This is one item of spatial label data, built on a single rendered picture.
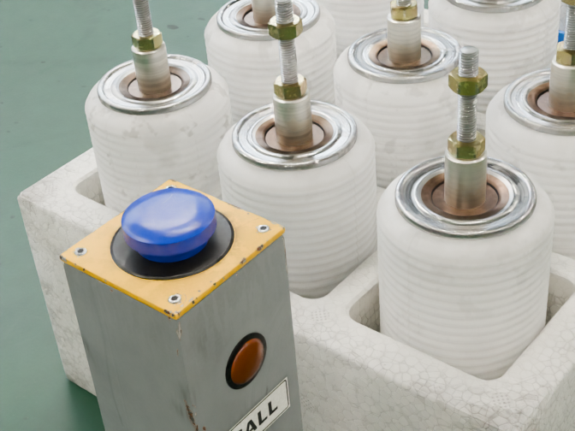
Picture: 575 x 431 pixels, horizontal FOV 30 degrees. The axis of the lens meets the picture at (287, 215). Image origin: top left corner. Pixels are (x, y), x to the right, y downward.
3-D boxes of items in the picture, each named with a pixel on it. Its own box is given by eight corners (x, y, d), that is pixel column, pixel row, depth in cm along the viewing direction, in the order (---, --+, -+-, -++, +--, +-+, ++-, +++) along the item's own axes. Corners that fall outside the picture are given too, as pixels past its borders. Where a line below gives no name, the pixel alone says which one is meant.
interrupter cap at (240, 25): (235, 54, 74) (234, 44, 74) (204, 12, 80) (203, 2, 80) (336, 29, 76) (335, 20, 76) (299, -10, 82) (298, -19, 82)
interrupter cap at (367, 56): (467, 85, 68) (467, 74, 68) (348, 91, 69) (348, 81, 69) (455, 31, 75) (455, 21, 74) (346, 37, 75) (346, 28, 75)
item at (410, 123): (477, 305, 78) (485, 88, 67) (345, 310, 79) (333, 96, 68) (463, 227, 86) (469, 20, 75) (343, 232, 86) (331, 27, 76)
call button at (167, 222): (238, 241, 47) (234, 203, 45) (175, 290, 44) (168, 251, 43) (172, 211, 49) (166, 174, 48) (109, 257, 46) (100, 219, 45)
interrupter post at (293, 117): (267, 140, 65) (262, 92, 63) (298, 125, 66) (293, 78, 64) (291, 156, 63) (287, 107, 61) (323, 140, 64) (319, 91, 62)
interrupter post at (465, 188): (441, 214, 57) (442, 162, 56) (442, 189, 59) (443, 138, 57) (487, 215, 57) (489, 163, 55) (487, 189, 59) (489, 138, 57)
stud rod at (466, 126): (455, 180, 57) (458, 54, 52) (456, 170, 58) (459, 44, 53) (475, 181, 57) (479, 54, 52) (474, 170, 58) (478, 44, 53)
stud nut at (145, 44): (151, 53, 68) (148, 41, 68) (128, 50, 69) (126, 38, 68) (167, 40, 69) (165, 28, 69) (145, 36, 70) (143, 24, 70)
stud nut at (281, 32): (263, 32, 61) (262, 19, 60) (287, 23, 61) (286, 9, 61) (284, 44, 59) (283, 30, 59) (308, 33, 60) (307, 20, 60)
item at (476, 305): (378, 482, 66) (370, 250, 55) (388, 371, 73) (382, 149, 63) (539, 492, 64) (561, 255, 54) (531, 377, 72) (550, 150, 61)
